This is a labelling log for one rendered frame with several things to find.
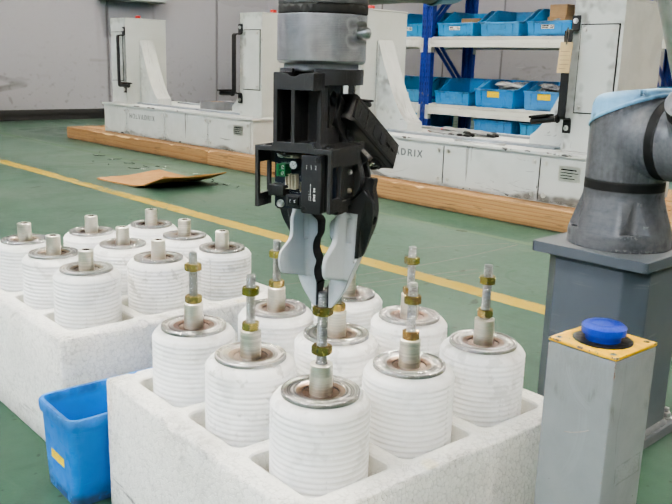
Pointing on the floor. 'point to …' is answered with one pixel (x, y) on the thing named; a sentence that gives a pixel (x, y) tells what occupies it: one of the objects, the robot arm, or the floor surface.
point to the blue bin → (78, 441)
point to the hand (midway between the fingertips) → (327, 289)
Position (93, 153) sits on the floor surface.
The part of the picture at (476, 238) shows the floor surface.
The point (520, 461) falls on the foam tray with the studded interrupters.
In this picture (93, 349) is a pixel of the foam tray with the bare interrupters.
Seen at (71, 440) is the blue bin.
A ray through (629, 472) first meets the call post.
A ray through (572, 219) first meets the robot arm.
